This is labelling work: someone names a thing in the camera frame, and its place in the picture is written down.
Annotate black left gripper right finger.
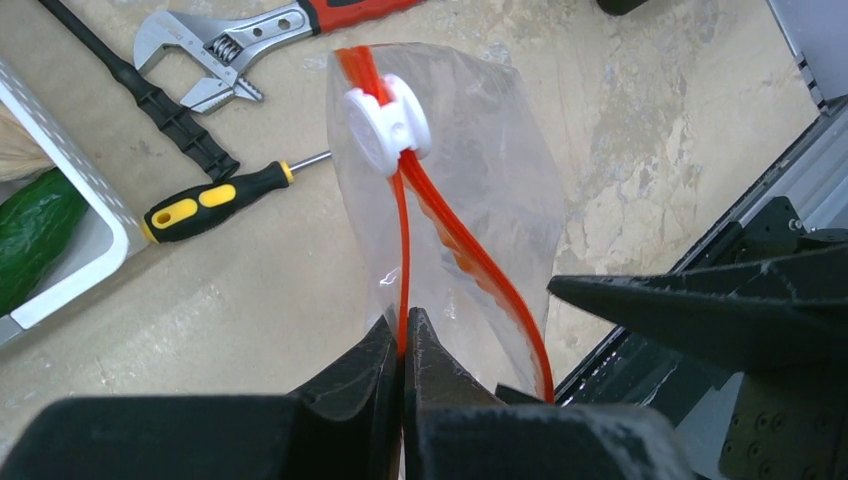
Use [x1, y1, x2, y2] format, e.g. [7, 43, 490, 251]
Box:
[404, 308, 695, 479]

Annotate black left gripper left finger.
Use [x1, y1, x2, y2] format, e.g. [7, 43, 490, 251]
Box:
[1, 320, 401, 479]

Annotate black hammer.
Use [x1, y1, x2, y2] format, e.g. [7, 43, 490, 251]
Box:
[40, 0, 240, 181]

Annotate beige toy garlic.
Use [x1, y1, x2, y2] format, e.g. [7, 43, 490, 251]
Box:
[1, 103, 54, 182]

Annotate green toy cucumber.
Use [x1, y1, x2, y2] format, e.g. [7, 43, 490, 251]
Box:
[1, 168, 89, 315]

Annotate red handled adjustable wrench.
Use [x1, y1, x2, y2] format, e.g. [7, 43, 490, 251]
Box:
[133, 0, 418, 114]

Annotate yellow black screwdriver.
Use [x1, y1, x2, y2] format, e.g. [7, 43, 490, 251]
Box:
[141, 151, 331, 244]

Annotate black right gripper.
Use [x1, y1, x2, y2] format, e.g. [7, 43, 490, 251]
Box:
[548, 229, 847, 479]

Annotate clear zip top bag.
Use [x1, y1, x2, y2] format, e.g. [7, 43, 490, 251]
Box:
[327, 43, 564, 401]

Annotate white plastic basket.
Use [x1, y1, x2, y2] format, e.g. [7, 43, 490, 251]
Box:
[1, 61, 148, 343]

